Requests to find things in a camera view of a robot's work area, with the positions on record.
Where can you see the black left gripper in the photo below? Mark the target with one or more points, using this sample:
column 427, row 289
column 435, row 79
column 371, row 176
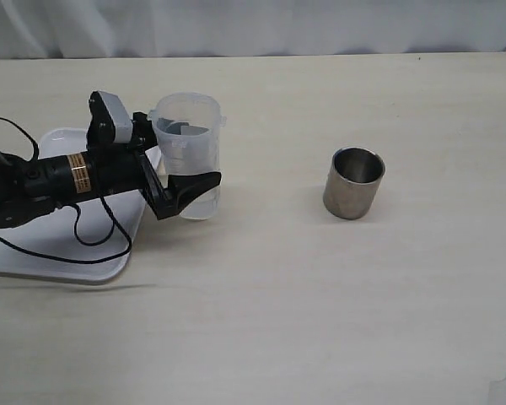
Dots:
column 122, row 167

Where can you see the clear plastic measuring pitcher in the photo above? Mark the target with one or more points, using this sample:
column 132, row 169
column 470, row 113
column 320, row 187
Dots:
column 187, row 126

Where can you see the stainless steel cup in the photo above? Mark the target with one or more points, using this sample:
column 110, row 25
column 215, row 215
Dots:
column 353, row 179

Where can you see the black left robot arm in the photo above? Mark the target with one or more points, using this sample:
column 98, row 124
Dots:
column 33, row 188

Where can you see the white plastic tray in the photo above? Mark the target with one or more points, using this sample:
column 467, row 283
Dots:
column 53, row 235

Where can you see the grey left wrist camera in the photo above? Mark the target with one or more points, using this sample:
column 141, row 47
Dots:
column 114, row 125

